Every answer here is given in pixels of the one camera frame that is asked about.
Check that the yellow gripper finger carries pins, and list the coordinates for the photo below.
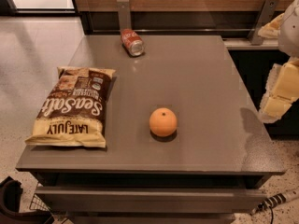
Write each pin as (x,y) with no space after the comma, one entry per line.
(272,28)
(281,91)

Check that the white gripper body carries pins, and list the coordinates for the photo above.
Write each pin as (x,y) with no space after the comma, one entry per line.
(290,34)

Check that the red coke can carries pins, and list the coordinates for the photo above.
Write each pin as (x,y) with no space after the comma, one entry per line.
(132,42)

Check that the orange fruit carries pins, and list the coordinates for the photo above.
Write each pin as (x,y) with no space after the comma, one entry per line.
(163,122)

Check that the Late July chips bag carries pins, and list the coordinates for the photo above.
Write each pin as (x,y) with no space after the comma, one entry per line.
(73,114)

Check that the grey cabinet drawer front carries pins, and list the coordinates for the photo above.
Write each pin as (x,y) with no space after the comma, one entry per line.
(150,200)

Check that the black object at floor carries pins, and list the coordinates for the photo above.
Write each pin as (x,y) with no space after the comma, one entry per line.
(10,200)

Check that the right metal bracket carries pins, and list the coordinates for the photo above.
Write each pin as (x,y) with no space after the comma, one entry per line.
(265,15)

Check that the metal bracket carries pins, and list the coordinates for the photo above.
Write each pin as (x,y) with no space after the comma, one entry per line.
(265,15)
(124,14)

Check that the left metal bracket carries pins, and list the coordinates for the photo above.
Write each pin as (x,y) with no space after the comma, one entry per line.
(124,14)

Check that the wire basket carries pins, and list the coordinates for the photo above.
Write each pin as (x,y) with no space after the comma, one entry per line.
(37,204)

